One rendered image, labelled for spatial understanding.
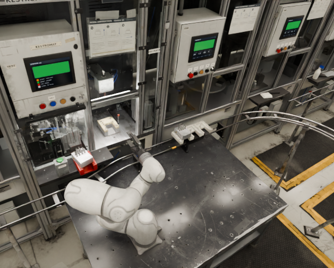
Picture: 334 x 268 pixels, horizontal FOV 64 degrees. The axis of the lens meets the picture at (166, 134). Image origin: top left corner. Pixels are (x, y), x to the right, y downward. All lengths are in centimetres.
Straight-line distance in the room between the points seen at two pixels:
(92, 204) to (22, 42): 89
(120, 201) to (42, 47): 92
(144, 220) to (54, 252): 125
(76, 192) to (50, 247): 161
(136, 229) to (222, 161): 111
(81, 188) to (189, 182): 122
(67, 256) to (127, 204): 163
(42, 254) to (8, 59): 175
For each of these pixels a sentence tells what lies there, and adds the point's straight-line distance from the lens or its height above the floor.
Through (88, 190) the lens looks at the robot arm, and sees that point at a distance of 120.
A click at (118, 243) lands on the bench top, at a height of 68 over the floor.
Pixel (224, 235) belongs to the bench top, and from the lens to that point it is 205.
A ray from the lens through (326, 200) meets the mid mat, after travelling 363.
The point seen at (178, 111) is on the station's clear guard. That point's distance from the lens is 240.
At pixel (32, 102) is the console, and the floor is 146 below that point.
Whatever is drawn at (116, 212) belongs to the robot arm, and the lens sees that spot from 113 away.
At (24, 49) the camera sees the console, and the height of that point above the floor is 178.
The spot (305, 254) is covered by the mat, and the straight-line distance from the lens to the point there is 307.
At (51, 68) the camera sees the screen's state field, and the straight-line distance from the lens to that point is 165.
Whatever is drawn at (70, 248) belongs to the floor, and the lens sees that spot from 274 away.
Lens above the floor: 241
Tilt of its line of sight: 41 degrees down
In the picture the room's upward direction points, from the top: 7 degrees clockwise
